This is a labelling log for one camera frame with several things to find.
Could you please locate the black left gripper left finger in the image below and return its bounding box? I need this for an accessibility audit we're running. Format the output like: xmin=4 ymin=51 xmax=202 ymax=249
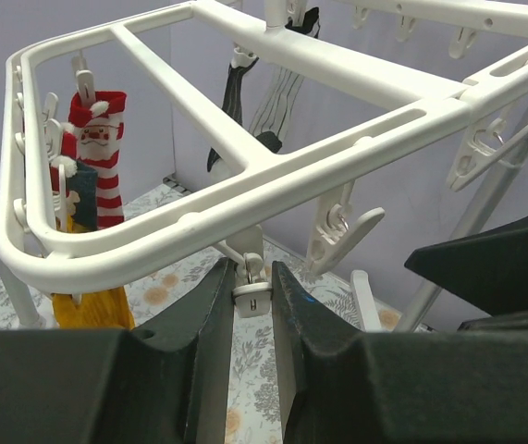
xmin=0 ymin=259 xmax=236 ymax=443

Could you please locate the red white striped sock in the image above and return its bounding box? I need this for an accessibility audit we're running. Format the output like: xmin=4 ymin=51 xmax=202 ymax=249
xmin=68 ymin=91 xmax=127 ymax=229

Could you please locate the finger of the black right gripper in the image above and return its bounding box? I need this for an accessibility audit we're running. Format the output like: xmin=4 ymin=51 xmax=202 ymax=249
xmin=405 ymin=216 xmax=528 ymax=316

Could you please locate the mustard yellow sock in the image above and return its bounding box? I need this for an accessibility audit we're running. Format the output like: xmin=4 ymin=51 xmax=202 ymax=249
xmin=50 ymin=216 xmax=136 ymax=330

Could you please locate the black white striped sock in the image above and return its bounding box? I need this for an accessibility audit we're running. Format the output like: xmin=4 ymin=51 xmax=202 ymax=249
xmin=206 ymin=49 xmax=258 ymax=183

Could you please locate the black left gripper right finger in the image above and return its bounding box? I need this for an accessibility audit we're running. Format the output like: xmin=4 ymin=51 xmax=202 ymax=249
xmin=272 ymin=262 xmax=528 ymax=443

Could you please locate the white drying rack stand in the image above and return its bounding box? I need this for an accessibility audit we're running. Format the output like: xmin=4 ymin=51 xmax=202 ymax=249
xmin=0 ymin=78 xmax=528 ymax=334

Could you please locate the white clip sock hanger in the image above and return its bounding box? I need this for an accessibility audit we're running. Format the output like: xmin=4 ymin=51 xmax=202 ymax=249
xmin=0 ymin=0 xmax=528 ymax=320

